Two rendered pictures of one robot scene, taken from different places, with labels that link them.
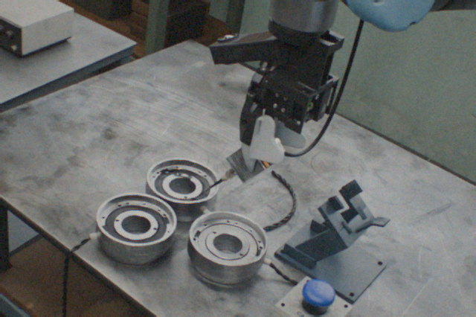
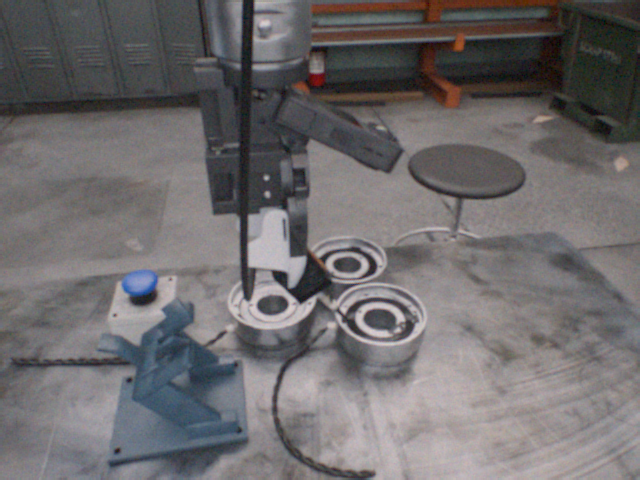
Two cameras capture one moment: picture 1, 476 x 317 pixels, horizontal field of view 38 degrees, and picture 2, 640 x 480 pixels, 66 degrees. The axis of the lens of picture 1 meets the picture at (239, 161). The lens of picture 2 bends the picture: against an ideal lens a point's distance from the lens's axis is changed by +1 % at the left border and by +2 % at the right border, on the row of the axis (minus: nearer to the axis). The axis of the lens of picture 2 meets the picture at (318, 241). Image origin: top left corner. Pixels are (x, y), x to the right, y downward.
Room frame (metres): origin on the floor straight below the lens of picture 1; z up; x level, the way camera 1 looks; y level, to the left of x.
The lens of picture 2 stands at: (1.07, -0.26, 1.22)
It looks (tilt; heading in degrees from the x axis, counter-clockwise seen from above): 34 degrees down; 139
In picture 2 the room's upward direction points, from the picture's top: straight up
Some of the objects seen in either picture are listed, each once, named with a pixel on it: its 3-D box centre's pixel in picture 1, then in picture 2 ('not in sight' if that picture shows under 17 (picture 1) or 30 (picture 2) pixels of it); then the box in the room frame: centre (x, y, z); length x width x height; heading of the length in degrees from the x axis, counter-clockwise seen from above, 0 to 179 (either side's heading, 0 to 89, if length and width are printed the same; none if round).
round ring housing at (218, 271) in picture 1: (226, 248); (273, 309); (0.70, -0.01, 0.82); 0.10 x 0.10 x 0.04
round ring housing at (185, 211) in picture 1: (181, 190); (379, 324); (0.80, 0.07, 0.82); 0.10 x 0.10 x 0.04
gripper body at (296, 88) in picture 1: (294, 71); (257, 134); (0.75, -0.04, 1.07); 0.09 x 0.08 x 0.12; 60
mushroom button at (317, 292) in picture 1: (315, 302); (143, 293); (0.60, -0.12, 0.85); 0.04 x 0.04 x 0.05
